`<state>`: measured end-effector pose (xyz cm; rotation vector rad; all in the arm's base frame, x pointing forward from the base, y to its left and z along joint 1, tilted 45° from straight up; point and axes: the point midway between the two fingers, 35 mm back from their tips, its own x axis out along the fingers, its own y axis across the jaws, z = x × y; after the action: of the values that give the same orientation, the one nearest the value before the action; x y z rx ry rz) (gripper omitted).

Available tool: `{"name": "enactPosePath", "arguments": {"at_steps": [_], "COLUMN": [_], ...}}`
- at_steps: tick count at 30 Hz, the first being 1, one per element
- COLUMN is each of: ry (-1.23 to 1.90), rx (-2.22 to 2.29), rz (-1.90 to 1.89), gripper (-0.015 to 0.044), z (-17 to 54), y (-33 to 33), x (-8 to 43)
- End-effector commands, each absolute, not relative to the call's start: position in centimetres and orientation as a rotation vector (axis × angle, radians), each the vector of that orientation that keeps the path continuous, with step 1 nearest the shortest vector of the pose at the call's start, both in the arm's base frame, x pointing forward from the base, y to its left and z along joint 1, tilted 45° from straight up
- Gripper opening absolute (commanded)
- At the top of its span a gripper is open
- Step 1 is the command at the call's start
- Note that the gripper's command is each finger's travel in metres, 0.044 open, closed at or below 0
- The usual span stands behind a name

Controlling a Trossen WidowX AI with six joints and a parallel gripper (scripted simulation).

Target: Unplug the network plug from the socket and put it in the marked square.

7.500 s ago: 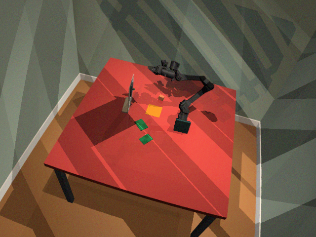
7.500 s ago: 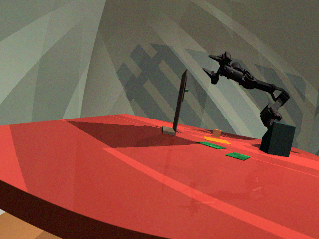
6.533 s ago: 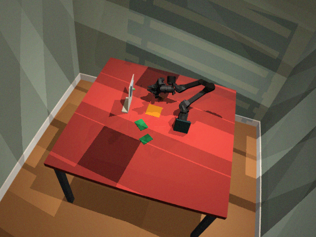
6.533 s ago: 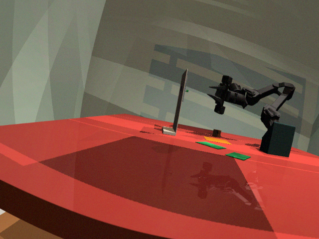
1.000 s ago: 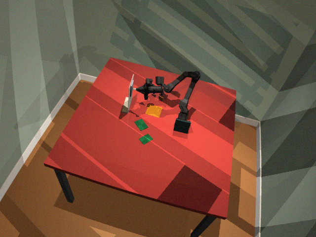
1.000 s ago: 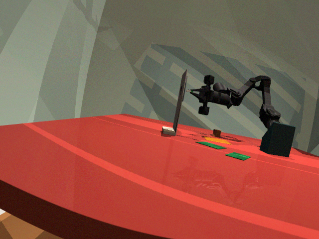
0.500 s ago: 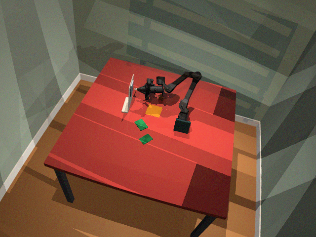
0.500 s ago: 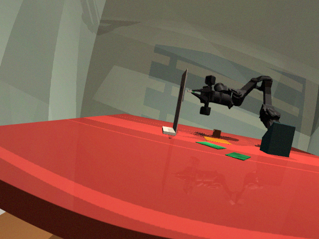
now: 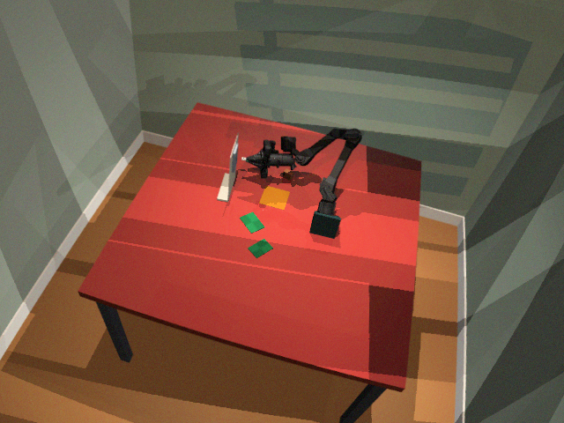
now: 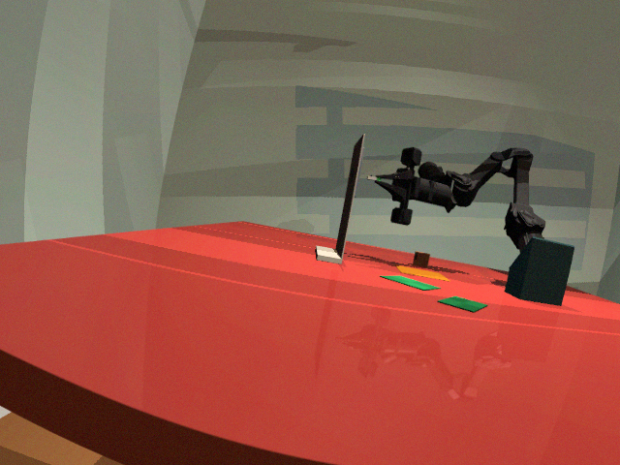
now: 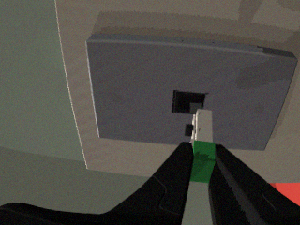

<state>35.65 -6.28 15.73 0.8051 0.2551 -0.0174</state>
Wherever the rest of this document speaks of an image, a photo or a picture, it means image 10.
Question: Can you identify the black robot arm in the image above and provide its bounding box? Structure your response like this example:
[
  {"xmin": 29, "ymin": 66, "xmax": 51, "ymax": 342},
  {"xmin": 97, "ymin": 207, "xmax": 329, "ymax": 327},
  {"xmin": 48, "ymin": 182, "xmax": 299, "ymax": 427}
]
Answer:
[{"xmin": 418, "ymin": 147, "xmax": 546, "ymax": 252}]

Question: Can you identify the small brown block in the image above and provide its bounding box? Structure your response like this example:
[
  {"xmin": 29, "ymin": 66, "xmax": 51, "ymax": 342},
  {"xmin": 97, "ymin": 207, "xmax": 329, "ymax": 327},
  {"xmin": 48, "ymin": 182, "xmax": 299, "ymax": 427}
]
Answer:
[{"xmin": 413, "ymin": 251, "xmax": 430, "ymax": 267}]

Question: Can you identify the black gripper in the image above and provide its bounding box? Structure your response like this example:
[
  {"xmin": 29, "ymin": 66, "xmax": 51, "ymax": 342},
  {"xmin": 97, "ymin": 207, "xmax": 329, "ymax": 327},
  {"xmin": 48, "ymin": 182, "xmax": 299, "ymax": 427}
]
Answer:
[{"xmin": 375, "ymin": 147, "xmax": 437, "ymax": 226}]

